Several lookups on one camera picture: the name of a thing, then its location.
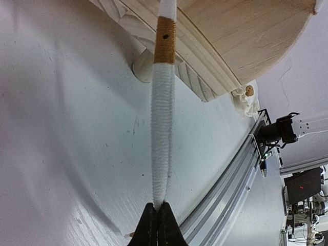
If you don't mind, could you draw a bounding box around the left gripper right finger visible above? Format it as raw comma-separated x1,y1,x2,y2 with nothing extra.
157,202,188,246

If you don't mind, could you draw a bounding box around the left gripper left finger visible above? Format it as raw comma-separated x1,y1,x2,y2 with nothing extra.
128,202,157,246

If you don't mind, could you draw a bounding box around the wooden pet bed frame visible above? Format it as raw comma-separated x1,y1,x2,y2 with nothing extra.
94,0,322,102

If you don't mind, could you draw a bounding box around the bear print cream cushion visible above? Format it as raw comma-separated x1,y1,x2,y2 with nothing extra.
151,1,177,210

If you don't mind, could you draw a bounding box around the black monitor in background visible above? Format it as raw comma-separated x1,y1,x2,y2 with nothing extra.
284,167,321,204

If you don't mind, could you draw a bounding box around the small bear print pillow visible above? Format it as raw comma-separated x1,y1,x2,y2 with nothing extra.
231,79,260,120

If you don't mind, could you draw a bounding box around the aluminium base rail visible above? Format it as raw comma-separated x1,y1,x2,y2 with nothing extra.
176,107,288,246

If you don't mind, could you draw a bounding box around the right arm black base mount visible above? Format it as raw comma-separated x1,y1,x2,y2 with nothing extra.
255,109,299,158

